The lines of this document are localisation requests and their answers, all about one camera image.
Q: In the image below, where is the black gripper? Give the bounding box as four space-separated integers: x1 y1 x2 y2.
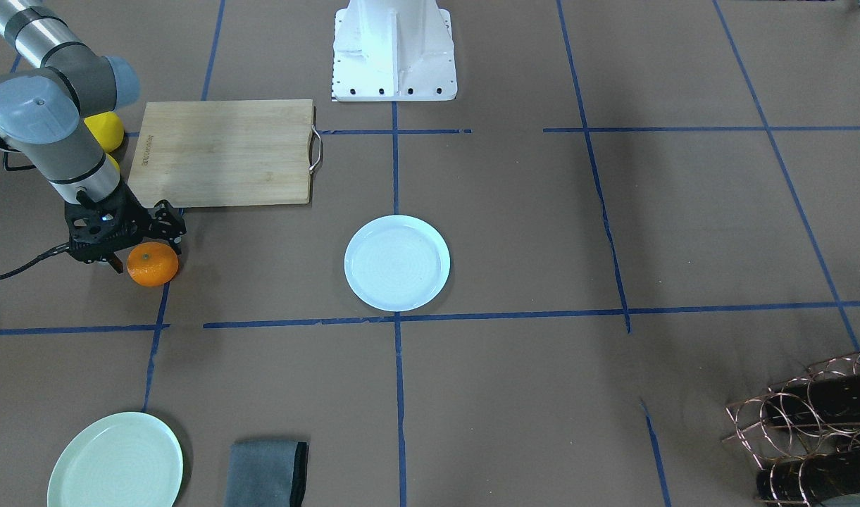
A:
65 180 186 274

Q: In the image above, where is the orange fruit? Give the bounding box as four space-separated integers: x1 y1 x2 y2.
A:
126 242 180 287

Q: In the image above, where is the light blue plate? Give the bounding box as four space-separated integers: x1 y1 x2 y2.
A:
343 214 451 312

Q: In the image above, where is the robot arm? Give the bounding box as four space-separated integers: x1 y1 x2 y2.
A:
0 1 186 273

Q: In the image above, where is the light green plate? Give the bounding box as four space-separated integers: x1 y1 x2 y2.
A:
46 412 184 506

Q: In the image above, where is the yellow lemon near board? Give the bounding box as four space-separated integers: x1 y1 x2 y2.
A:
106 154 123 175

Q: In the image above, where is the yellow lemon outer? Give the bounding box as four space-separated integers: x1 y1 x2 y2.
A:
83 111 126 154

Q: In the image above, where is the wooden cutting board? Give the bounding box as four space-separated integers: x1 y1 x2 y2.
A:
127 99 323 208

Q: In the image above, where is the folded grey cloth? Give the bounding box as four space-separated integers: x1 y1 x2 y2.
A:
223 439 309 506

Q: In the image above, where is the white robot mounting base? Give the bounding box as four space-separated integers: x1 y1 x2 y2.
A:
331 1 459 102

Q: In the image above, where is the dark wine bottle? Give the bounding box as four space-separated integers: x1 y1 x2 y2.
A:
765 375 860 429
756 449 860 504

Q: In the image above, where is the copper wire bottle rack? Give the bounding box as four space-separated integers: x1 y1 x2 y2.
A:
725 351 860 506

